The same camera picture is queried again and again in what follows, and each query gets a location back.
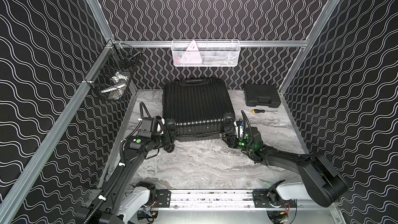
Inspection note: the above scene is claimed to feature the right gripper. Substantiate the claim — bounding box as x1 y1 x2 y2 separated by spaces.
221 134 254 153

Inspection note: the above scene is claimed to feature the black hard-shell suitcase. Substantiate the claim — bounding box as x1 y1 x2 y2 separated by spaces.
162 78 236 142

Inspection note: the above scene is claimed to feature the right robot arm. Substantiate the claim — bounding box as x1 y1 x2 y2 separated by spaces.
221 121 348 207

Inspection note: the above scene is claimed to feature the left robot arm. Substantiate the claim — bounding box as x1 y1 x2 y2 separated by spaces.
76 117 176 224

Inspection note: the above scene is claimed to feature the black plastic tool case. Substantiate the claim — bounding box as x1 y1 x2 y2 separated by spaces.
244 84 281 108

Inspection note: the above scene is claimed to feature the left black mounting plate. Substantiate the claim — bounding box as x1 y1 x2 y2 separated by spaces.
142 189 172 208

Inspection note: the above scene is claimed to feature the black mounting plate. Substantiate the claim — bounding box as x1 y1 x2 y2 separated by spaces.
142 189 172 208
252 190 297 209

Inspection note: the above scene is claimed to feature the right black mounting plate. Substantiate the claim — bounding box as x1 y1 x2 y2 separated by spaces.
252 190 297 209

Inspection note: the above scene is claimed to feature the yellow black handled screwdriver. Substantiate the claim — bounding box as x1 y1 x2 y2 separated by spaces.
251 109 277 114

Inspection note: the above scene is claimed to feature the black wire mesh basket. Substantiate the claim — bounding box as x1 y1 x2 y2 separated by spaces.
89 44 143 101

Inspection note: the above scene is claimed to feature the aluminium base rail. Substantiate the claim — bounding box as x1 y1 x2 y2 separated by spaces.
86 188 338 211

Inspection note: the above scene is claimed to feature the black corrugated cable conduit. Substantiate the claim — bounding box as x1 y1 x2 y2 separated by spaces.
82 161 126 224

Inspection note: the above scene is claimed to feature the clear plastic wall bin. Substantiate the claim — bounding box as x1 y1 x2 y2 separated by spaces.
171 39 241 67

